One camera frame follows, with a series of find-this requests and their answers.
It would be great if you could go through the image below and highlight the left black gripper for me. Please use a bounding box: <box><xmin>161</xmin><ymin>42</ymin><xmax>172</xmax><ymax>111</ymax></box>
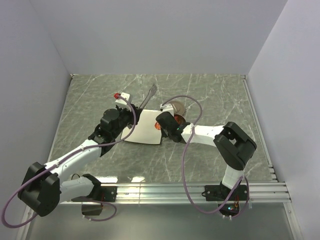
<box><xmin>112</xmin><ymin>103</ymin><xmax>143</xmax><ymax>139</ymax></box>

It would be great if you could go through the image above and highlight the round metal lunch tin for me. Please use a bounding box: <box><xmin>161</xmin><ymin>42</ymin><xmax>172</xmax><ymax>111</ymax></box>
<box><xmin>174</xmin><ymin>113</ymin><xmax>186</xmax><ymax>125</ymax></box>

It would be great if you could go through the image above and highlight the orange shrimp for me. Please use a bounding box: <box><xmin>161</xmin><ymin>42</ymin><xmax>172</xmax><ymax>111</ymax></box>
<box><xmin>154</xmin><ymin>122</ymin><xmax>161</xmax><ymax>130</ymax></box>

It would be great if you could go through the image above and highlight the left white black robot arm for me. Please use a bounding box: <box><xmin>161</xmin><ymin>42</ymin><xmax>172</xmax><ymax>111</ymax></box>
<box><xmin>17</xmin><ymin>85</ymin><xmax>157</xmax><ymax>217</ymax></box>

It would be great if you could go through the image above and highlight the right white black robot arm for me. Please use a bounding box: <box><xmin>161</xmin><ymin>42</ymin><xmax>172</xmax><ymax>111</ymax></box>
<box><xmin>155</xmin><ymin>112</ymin><xmax>257</xmax><ymax>201</ymax></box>

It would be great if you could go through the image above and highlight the round taupe lid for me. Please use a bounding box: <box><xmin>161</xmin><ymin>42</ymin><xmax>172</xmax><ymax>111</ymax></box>
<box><xmin>170</xmin><ymin>100</ymin><xmax>186</xmax><ymax>116</ymax></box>

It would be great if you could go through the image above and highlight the white square plate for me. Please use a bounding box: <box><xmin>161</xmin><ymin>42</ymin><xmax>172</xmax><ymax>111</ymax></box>
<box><xmin>124</xmin><ymin>109</ymin><xmax>162</xmax><ymax>145</ymax></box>

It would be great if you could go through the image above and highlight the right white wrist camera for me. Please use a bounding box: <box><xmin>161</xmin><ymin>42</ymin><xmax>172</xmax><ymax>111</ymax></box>
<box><xmin>160</xmin><ymin>103</ymin><xmax>175</xmax><ymax>115</ymax></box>

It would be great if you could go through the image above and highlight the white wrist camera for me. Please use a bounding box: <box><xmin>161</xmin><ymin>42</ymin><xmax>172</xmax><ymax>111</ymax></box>
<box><xmin>114</xmin><ymin>92</ymin><xmax>132</xmax><ymax>111</ymax></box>
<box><xmin>160</xmin><ymin>103</ymin><xmax>175</xmax><ymax>115</ymax></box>

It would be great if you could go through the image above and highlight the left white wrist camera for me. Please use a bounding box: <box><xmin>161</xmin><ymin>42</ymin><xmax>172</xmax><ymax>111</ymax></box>
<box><xmin>114</xmin><ymin>92</ymin><xmax>132</xmax><ymax>111</ymax></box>

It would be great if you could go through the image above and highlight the aluminium front rail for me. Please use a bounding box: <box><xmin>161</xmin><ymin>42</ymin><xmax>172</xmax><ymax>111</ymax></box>
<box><xmin>57</xmin><ymin>181</ymin><xmax>292</xmax><ymax>206</ymax></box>

